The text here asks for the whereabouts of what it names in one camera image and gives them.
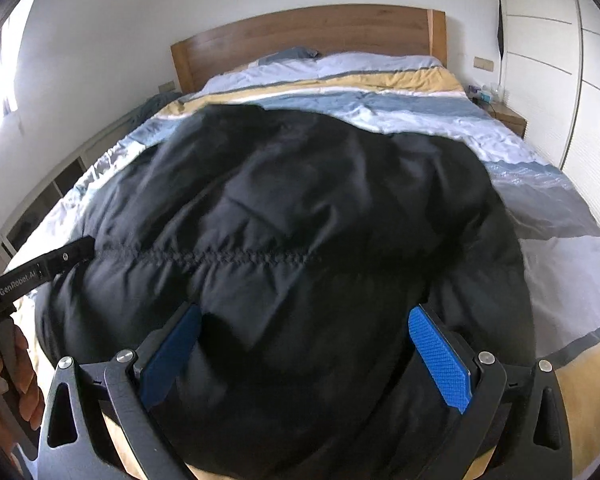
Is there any white wardrobe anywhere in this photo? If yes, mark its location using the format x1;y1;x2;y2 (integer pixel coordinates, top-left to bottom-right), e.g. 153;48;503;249
492;0;600;241

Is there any wooden nightstand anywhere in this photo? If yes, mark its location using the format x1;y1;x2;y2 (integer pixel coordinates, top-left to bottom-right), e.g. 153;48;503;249
480;100;527;139

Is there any wooden headboard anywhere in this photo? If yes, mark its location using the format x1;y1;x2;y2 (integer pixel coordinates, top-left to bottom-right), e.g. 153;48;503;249
170;4;448;94

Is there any striped blue and yellow duvet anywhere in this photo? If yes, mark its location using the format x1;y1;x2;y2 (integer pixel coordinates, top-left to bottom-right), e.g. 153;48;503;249
10;52;600;480

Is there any person's left hand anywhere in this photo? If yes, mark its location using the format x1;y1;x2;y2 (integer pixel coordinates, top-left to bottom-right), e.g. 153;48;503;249
0;327;46;432

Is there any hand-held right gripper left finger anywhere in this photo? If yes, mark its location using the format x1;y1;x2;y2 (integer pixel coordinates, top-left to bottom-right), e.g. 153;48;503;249
36;302;202;480

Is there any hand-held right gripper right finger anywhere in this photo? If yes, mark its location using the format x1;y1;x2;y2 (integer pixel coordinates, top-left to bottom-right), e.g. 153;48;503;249
407;304;574;480

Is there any blue-grey pillow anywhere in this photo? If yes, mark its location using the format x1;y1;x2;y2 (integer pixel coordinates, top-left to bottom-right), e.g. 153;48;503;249
257;46;321;66

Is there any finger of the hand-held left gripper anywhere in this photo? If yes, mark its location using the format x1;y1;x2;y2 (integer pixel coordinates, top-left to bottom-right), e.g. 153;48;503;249
42;236;97;282

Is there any black padded jacket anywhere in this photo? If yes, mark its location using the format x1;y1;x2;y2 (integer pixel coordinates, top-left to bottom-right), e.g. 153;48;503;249
40;104;537;480

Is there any teal cloth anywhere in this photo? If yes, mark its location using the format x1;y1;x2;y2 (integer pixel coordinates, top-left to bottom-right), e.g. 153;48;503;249
129;91;182;122

